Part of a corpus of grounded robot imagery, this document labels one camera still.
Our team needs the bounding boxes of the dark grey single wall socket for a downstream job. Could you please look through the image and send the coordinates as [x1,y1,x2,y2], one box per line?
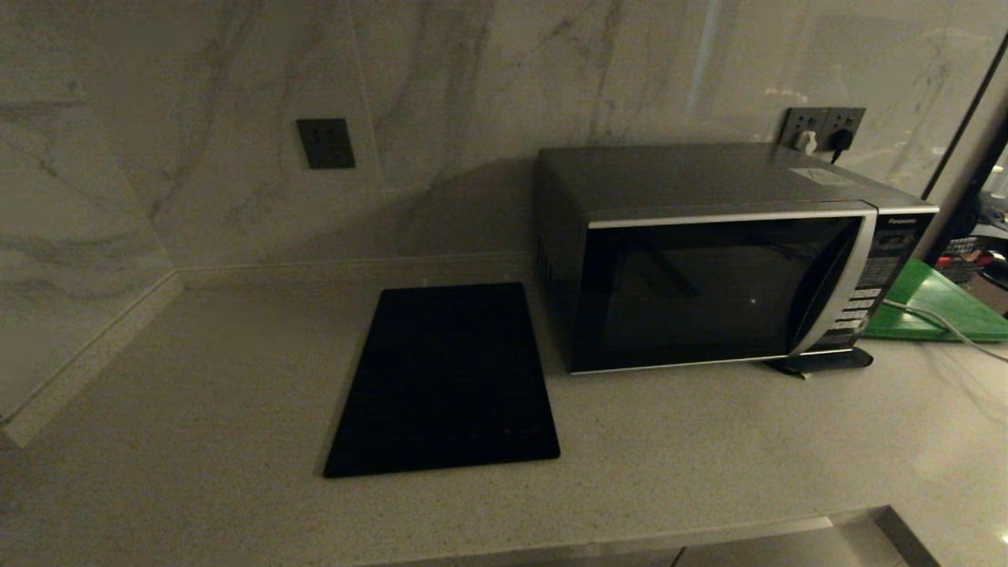
[297,118,356,169]

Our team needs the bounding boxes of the silver Panasonic microwave oven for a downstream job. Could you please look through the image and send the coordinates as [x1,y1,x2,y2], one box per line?
[535,145,940,376]

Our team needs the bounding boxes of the dark pad under microwave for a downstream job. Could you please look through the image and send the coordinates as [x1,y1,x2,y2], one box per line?
[768,347,875,380]

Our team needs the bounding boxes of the black wire basket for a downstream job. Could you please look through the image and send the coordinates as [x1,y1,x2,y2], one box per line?
[936,235,1008,286]

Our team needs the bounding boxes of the white power cable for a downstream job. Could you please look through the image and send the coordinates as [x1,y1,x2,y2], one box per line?
[884,298,1008,364]

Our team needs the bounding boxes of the green cutting board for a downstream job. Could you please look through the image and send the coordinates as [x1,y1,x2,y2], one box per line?
[864,258,1008,343]

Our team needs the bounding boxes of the black glass induction cooktop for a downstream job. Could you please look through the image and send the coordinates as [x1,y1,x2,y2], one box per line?
[323,283,561,480]

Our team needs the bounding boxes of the black glass microwave door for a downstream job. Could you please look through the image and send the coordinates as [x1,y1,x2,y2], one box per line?
[569,212,879,375]

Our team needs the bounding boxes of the grey double wall socket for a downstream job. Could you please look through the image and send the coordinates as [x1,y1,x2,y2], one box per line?
[778,107,866,156]

